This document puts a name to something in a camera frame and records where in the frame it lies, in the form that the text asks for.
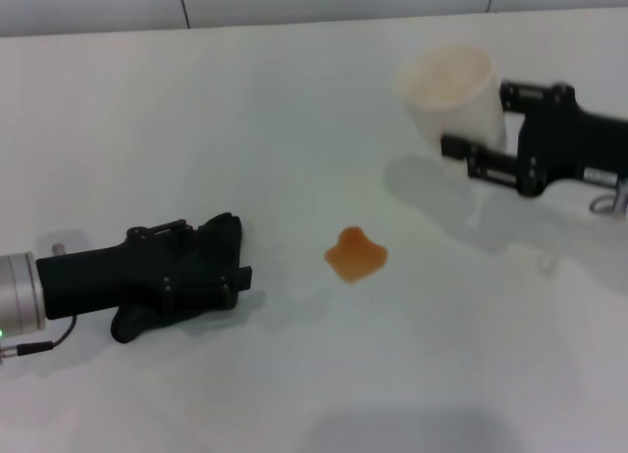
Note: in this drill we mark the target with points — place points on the white paper cup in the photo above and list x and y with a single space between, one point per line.
451 90

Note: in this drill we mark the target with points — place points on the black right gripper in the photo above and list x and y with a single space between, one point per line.
554 144

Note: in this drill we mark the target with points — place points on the brown liquid stain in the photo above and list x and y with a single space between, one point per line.
355 257

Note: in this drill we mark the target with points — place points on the dark cleaning rag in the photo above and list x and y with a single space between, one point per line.
221 242

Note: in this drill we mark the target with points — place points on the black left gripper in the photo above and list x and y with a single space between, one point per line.
83 281

